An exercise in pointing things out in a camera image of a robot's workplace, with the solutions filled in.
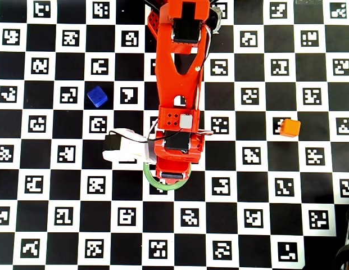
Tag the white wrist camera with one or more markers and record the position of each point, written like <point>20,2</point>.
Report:
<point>129,152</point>

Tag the red robot arm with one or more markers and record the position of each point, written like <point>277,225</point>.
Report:
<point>177,84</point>

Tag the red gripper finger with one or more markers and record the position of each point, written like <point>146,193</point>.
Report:
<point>172,182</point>

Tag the small grey box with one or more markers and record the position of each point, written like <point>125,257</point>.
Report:
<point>186,121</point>

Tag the orange cube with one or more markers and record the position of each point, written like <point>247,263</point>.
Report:
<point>290,128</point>

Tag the blue cube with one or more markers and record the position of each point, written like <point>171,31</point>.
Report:
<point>97,97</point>

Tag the checkerboard marker mat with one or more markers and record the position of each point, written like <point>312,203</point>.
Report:
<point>78,219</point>

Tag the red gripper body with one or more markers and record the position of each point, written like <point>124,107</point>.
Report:
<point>171,175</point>

